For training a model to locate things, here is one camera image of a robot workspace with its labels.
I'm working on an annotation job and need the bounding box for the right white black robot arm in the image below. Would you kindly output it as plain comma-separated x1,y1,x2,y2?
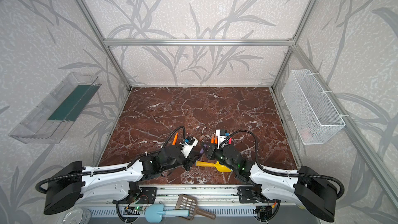
202,132,345,223

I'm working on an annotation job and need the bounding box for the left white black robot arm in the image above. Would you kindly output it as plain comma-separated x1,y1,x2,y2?
35,134,202,215

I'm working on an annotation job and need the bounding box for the yellow toy shovel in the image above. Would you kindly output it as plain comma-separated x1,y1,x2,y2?
195,161,232,172

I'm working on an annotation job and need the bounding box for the brown slotted scoop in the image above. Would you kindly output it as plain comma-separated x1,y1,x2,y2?
175,194,216,220

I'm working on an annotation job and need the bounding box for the light blue toy shovel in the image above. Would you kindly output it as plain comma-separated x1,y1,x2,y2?
145,204,189,223

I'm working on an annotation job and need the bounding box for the clear round lid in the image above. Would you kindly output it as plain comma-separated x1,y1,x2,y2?
62,207,92,224

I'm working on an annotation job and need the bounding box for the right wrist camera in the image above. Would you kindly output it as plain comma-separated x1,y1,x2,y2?
216,129,230,149

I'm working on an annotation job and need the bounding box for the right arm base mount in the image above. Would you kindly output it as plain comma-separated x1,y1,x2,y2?
237,186,269,203

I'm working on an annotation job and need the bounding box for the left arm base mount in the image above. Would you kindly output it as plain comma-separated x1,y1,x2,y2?
113,187,157,204

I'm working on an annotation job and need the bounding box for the white wire mesh basket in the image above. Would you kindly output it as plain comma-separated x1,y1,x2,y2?
282,69,346,145

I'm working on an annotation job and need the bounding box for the clear plastic wall tray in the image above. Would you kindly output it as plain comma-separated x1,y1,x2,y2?
9,72,102,144

